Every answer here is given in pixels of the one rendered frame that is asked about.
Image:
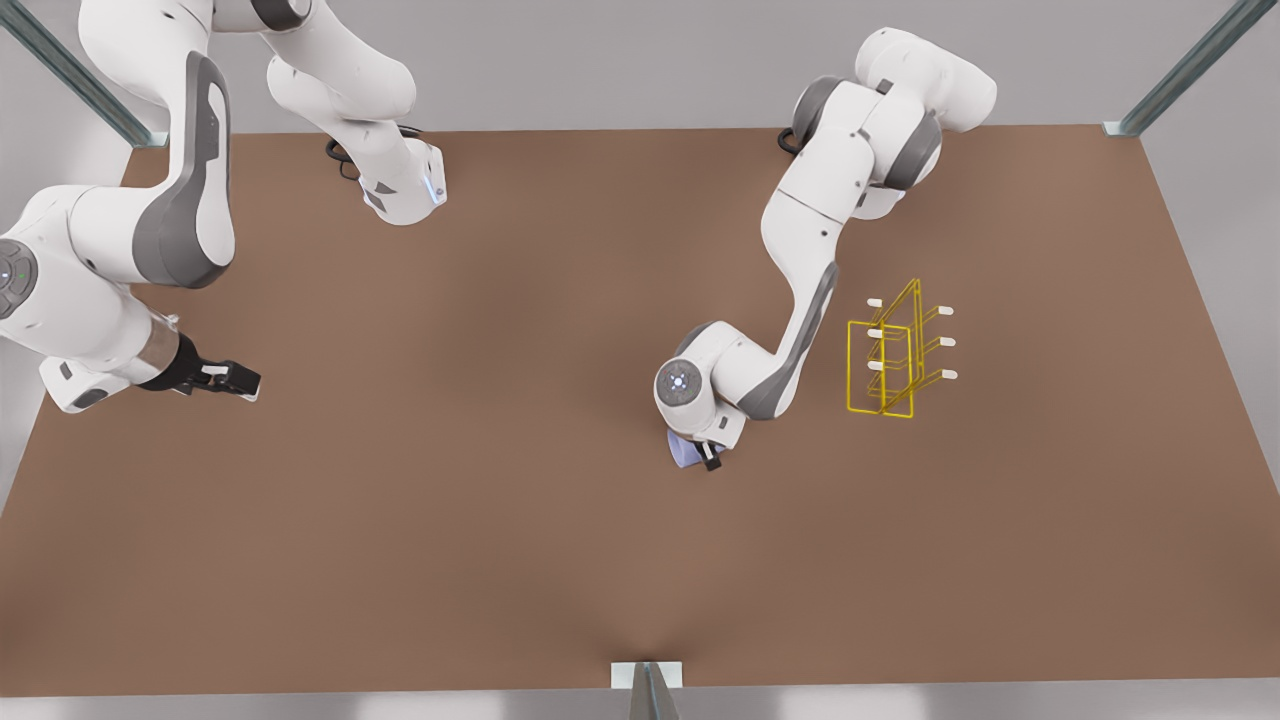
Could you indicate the lavender cup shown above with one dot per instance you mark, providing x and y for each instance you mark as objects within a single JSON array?
[{"x": 684, "y": 452}]

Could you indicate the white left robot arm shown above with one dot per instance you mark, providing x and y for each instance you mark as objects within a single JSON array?
[{"x": 810, "y": 240}]

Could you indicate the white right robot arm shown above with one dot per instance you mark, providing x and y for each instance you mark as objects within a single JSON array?
[{"x": 190, "y": 200}]

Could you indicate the silver frame post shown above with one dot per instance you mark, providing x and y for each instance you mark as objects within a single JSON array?
[
  {"x": 1180, "y": 70},
  {"x": 80, "y": 75},
  {"x": 648, "y": 688}
]

